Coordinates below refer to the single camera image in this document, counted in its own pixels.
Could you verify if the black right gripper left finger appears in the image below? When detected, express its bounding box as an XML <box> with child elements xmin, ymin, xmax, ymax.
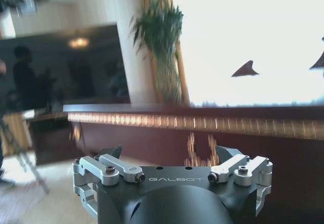
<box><xmin>72</xmin><ymin>144</ymin><xmax>145</xmax><ymax>209</ymax></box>

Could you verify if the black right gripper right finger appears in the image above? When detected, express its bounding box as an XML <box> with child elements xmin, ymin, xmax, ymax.
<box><xmin>208</xmin><ymin>145</ymin><xmax>273</xmax><ymax>214</ymax></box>

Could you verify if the dark red wooden desk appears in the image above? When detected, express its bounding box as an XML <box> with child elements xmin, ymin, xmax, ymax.
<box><xmin>35</xmin><ymin>103</ymin><xmax>324</xmax><ymax>224</ymax></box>

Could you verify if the metal tripod stand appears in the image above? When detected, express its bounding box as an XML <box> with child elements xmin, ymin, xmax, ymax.
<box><xmin>0</xmin><ymin>115</ymin><xmax>50</xmax><ymax>195</ymax></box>

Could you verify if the dark pagoda roof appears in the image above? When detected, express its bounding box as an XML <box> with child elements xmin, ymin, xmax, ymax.
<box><xmin>230</xmin><ymin>60</ymin><xmax>260</xmax><ymax>78</ymax></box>

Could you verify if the large dark glass panel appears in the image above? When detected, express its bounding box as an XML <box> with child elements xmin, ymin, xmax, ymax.
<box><xmin>0</xmin><ymin>24</ymin><xmax>131</xmax><ymax>113</ymax></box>

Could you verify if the person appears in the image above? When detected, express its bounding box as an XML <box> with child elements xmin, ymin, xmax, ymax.
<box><xmin>12</xmin><ymin>45</ymin><xmax>55</xmax><ymax>111</ymax></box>

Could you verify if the green potted plant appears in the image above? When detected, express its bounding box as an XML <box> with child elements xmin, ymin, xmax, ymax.
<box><xmin>129</xmin><ymin>0</ymin><xmax>184</xmax><ymax>104</ymax></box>

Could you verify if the golden yellow curtain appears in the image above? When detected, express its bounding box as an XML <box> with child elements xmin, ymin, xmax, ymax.
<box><xmin>138</xmin><ymin>0</ymin><xmax>191</xmax><ymax>105</ymax></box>

